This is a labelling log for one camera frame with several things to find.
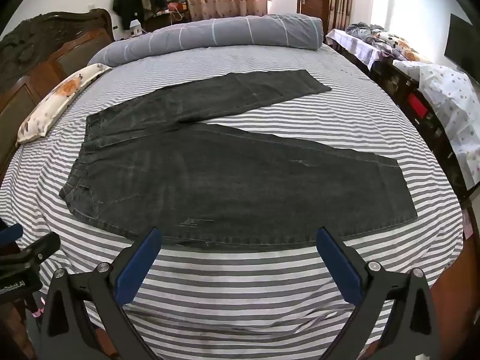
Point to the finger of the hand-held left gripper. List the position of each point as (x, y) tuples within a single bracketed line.
[(11, 233), (39, 246)]

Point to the floral blanket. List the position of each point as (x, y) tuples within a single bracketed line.
[(390, 41)]

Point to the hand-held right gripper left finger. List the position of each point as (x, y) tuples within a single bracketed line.
[(138, 268)]

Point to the white checked cloth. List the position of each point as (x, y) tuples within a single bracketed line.
[(356, 48)]

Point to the grey white striped bed sheet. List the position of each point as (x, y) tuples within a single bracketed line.
[(262, 292)]

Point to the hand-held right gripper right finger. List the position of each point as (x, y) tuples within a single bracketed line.
[(340, 268)]

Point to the white dotted cloth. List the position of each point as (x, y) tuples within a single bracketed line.
[(453, 112)]

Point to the black denim pants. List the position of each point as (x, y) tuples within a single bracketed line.
[(225, 180)]

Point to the black monitor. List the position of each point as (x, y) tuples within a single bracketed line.
[(463, 41)]

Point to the grey rolled duvet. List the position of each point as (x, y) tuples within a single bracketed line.
[(225, 33)]

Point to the floral pillow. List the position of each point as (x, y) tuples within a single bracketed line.
[(56, 97)]

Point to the red box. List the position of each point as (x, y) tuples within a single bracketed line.
[(417, 105)]

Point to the dark wooden headboard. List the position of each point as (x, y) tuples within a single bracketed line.
[(37, 48)]

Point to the pile of folded clothes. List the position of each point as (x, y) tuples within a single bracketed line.
[(176, 3)]

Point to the white house-shaped lamp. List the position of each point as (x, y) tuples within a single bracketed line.
[(135, 28)]

